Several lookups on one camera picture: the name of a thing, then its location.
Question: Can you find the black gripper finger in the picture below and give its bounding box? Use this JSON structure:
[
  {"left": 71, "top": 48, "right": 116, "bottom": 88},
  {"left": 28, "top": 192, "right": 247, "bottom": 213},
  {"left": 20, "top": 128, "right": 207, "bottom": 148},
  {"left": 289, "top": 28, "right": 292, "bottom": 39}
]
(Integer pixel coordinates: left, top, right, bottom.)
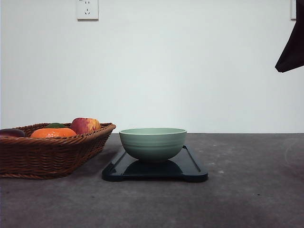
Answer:
[{"left": 275, "top": 0, "right": 304, "bottom": 73}]

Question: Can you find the light green ceramic bowl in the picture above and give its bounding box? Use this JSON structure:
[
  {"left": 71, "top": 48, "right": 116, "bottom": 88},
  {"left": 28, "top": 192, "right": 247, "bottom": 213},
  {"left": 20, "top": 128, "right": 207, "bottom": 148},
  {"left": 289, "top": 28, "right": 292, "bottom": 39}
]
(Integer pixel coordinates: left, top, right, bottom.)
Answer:
[{"left": 119, "top": 127, "right": 187, "bottom": 162}]

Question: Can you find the brown wicker basket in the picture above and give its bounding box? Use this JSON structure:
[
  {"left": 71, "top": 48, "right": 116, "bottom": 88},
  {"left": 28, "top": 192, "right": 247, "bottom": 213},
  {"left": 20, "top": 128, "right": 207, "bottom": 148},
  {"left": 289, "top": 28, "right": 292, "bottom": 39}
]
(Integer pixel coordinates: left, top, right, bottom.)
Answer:
[{"left": 0, "top": 123, "right": 116, "bottom": 179}]

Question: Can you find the dark blue rectangular tray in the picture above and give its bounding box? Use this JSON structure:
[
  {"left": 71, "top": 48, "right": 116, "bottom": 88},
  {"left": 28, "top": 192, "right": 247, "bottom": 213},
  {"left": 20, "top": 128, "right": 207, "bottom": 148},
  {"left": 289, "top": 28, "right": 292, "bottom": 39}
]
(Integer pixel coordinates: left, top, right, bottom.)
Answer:
[{"left": 102, "top": 145, "right": 208, "bottom": 182}]

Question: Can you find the red yellow apple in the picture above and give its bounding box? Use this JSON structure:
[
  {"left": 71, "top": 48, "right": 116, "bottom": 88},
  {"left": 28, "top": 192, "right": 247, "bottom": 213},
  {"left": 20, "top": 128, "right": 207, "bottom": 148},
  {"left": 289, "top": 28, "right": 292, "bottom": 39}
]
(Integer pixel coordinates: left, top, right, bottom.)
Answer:
[{"left": 70, "top": 118, "right": 101, "bottom": 134}]

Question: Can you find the dark green fruit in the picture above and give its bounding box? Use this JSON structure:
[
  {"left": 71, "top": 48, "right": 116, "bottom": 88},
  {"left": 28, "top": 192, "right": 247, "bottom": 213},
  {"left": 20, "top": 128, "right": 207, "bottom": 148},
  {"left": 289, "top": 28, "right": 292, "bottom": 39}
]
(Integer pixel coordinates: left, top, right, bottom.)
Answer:
[{"left": 45, "top": 123, "right": 66, "bottom": 128}]

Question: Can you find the orange tangerine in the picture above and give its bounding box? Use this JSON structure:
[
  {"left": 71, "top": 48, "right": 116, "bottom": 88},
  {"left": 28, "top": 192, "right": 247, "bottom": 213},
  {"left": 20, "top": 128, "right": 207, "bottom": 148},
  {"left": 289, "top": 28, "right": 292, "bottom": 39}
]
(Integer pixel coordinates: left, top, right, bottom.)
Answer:
[{"left": 30, "top": 128, "right": 77, "bottom": 138}]

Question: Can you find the dark purple fruit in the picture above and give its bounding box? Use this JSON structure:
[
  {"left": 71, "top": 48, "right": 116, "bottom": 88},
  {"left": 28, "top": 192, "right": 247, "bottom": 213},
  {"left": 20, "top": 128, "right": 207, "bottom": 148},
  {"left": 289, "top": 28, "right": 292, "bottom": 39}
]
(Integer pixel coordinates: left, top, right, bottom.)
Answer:
[{"left": 0, "top": 129, "right": 25, "bottom": 137}]

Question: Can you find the white wall socket right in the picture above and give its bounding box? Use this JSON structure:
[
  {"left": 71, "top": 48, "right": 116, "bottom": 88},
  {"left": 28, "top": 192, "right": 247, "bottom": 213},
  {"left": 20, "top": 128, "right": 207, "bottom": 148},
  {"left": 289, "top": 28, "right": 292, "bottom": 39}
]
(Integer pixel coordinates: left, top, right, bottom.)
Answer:
[{"left": 291, "top": 0, "right": 296, "bottom": 21}]

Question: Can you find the white wall socket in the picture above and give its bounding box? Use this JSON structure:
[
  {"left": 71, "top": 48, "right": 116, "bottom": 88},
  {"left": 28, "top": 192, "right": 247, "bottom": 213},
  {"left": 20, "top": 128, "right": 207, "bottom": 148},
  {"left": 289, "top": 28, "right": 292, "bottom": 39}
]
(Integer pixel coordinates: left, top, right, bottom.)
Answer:
[
  {"left": 291, "top": 0, "right": 296, "bottom": 21},
  {"left": 76, "top": 0, "right": 99, "bottom": 22}
]

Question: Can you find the white wall socket left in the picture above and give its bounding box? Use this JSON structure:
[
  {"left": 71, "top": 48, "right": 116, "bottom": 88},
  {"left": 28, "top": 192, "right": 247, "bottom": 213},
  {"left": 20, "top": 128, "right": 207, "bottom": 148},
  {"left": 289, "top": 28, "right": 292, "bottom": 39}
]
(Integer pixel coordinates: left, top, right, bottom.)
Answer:
[{"left": 76, "top": 0, "right": 99, "bottom": 22}]

